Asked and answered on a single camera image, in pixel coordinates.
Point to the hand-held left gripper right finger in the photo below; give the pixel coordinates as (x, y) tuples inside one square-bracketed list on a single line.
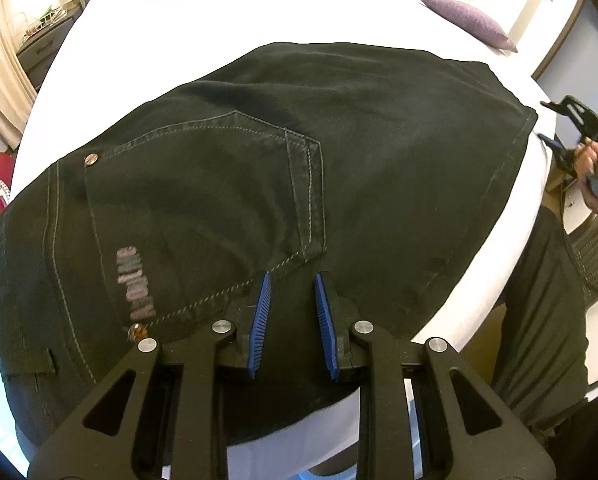
[(326, 325)]

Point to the person's right hand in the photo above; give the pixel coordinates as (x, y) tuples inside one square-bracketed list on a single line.
[(586, 160)]

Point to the bed with white sheet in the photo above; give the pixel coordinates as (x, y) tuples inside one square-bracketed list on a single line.
[(179, 35)]

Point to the white round table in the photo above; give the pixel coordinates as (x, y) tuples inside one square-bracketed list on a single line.
[(576, 210)]

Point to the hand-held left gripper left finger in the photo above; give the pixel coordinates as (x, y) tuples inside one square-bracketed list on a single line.
[(259, 325)]

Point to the black denim pants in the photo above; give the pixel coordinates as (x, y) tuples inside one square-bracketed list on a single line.
[(279, 160)]

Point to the white wardrobe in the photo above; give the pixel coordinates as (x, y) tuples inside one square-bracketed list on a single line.
[(524, 10)]

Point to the purple pillow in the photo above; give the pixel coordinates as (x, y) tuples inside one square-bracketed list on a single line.
[(469, 20)]

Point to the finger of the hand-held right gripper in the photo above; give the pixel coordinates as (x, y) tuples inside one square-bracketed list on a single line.
[(564, 155), (581, 110)]

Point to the grey nightstand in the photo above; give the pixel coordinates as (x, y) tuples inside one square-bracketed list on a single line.
[(39, 52)]

